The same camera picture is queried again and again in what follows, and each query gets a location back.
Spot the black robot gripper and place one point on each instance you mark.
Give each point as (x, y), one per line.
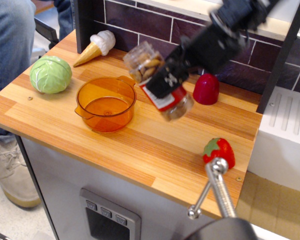
(211, 48)

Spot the clear almond jar red label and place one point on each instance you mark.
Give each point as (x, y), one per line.
(143, 62)

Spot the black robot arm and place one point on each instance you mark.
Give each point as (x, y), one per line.
(242, 15)

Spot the orange transparent plastic pot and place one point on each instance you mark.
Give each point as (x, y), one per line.
(106, 104)

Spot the dark red jar lid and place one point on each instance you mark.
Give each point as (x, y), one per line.
(206, 90)

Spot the toy ice cream cone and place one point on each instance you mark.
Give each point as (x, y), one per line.
(100, 45)

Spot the red toy strawberry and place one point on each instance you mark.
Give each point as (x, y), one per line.
(219, 148)

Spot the green toy cabbage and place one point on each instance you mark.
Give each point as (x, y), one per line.
(50, 75)

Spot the black chair armrest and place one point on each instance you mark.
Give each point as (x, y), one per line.
(47, 32)

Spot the grey oven control panel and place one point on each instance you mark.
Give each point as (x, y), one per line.
(106, 220)

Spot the person's leg in jeans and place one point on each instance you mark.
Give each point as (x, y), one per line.
(17, 29)

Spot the beige suede shoe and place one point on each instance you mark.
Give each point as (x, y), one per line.
(15, 179)

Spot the metal clamp screw handle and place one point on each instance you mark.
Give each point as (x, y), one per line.
(215, 171)

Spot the black left side post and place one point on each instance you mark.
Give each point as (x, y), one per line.
(86, 14)

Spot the black vertical shelf post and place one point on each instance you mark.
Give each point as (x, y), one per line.
(280, 62)

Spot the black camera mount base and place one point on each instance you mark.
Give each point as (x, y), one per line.
(229, 228)

